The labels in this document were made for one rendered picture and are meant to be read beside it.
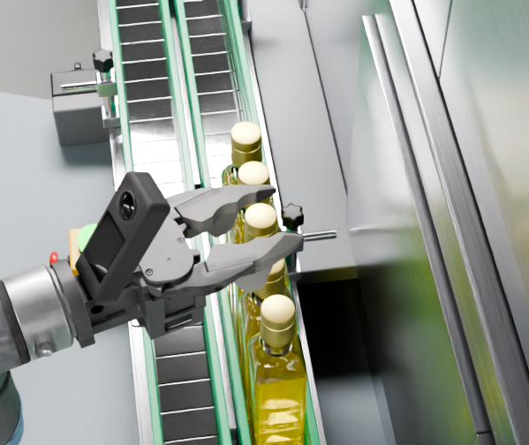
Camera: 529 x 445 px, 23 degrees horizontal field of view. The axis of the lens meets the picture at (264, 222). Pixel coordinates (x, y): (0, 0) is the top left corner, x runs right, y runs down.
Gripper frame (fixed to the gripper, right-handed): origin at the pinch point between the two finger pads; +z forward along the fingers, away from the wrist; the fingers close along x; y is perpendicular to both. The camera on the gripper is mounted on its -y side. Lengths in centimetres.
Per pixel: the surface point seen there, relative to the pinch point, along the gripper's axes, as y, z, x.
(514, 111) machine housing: -22.6, 11.6, 14.4
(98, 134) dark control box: 54, 0, -62
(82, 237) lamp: 47, -10, -39
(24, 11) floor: 132, 12, -173
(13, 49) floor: 132, 6, -162
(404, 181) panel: 0.7, 12.3, 1.1
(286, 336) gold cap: 18.6, 0.5, 1.7
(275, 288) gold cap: 18.3, 1.8, -3.9
